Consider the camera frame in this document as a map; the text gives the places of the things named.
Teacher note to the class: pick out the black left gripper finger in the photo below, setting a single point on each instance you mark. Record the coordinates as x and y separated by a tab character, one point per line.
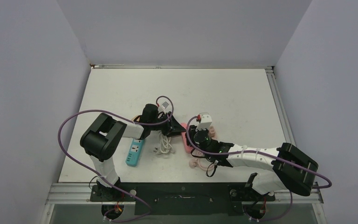
174	125
175	133

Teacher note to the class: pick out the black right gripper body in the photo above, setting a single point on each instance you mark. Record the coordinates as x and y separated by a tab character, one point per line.
193	129

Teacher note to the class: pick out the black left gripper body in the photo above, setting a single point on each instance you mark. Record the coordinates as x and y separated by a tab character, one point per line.
164	127

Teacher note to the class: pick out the beige cube adapter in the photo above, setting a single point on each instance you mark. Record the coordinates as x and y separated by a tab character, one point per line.
137	118

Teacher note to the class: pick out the pink triangular power strip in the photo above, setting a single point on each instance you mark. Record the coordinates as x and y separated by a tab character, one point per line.
188	148

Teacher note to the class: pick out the teal power strip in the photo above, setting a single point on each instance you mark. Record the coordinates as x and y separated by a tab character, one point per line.
134	152

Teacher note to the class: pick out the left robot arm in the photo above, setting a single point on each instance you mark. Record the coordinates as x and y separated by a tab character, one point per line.
101	139

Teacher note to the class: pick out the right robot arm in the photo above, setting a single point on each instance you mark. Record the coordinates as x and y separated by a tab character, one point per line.
288	167

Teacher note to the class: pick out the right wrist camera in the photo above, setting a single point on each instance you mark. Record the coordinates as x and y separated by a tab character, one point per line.
204	121

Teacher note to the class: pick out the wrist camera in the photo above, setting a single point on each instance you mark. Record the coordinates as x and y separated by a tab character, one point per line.
204	121
164	107

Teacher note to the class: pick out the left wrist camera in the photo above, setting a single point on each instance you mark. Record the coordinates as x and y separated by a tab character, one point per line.
164	107

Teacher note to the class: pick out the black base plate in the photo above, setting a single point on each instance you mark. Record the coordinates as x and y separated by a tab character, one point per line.
182	198

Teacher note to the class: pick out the aluminium table frame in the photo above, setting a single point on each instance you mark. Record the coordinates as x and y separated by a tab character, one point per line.
246	109

